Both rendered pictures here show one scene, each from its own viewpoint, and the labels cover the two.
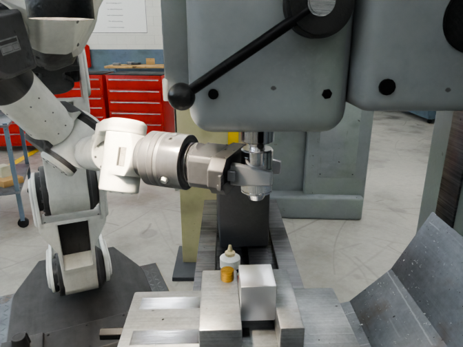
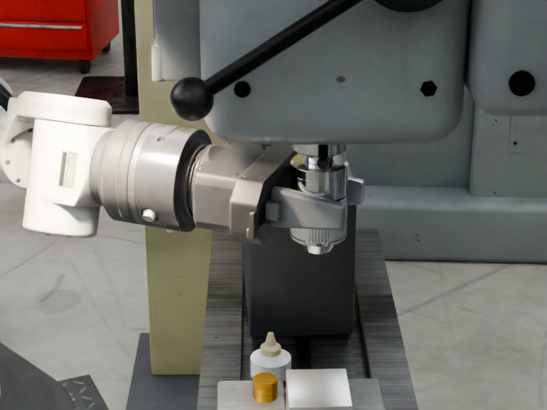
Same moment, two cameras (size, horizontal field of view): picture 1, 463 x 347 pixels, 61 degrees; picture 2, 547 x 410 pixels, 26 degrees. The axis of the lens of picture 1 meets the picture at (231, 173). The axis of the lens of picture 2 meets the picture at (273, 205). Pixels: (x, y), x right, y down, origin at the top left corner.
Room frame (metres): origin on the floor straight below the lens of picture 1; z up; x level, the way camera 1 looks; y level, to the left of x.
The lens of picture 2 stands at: (-0.33, -0.01, 1.61)
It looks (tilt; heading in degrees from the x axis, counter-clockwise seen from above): 23 degrees down; 0
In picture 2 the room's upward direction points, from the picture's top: straight up
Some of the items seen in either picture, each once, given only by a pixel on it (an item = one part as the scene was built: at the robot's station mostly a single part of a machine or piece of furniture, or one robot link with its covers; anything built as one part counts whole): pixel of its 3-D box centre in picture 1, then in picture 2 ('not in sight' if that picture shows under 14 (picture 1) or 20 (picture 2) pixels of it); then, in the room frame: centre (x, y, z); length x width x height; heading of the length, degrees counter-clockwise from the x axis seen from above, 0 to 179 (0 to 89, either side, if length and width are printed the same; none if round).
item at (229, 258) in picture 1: (229, 269); (270, 381); (0.68, 0.00, 0.99); 0.04 x 0.04 x 0.11
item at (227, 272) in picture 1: (227, 274); (264, 387); (0.57, 0.01, 1.05); 0.02 x 0.02 x 0.02
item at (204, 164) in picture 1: (200, 164); (215, 186); (0.59, 0.05, 1.23); 0.13 x 0.12 x 0.10; 161
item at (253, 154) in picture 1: (257, 151); (319, 165); (0.56, -0.04, 1.26); 0.05 x 0.05 x 0.01
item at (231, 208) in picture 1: (240, 193); (294, 220); (0.98, -0.02, 1.03); 0.22 x 0.12 x 0.20; 4
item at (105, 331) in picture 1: (114, 333); not in sight; (0.51, 0.19, 0.98); 0.04 x 0.02 x 0.02; 92
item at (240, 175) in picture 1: (249, 177); (305, 213); (0.53, -0.03, 1.23); 0.06 x 0.02 x 0.03; 70
